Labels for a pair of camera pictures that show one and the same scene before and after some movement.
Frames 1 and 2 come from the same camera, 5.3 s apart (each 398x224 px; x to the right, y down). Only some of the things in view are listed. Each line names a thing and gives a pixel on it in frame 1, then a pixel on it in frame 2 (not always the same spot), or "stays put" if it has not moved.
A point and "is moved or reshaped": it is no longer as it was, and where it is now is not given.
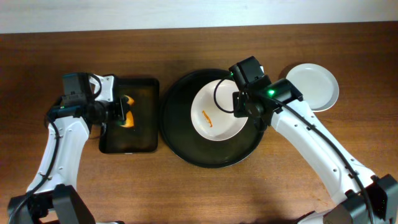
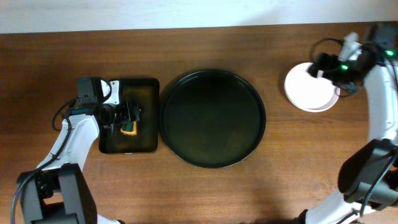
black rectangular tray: (143, 137) stays put
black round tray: (188, 144) stays put
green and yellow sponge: (126, 102) is moved or reshaped
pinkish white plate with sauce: (212, 110) → (308, 92)
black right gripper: (240, 104) → (313, 70)
